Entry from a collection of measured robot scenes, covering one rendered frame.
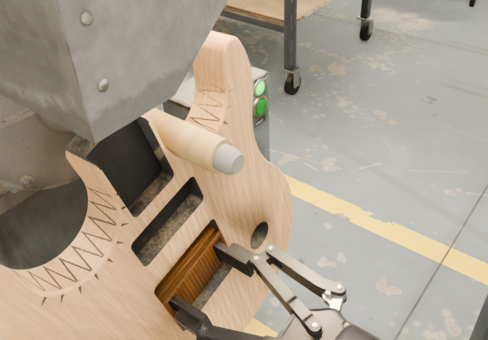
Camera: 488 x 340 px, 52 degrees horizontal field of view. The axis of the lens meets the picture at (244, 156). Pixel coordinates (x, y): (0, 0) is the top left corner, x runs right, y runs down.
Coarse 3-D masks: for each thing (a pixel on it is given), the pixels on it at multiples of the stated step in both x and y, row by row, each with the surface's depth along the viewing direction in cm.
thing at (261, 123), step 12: (252, 72) 83; (264, 72) 83; (192, 84) 81; (180, 96) 78; (192, 96) 78; (264, 96) 84; (168, 108) 79; (180, 108) 77; (264, 120) 87; (264, 132) 89; (264, 144) 90; (264, 156) 92
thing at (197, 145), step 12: (156, 120) 46; (168, 120) 46; (180, 120) 46; (168, 132) 45; (180, 132) 45; (192, 132) 44; (204, 132) 44; (168, 144) 45; (180, 144) 44; (192, 144) 44; (204, 144) 43; (216, 144) 43; (228, 144) 44; (180, 156) 45; (192, 156) 44; (204, 156) 43; (204, 168) 44
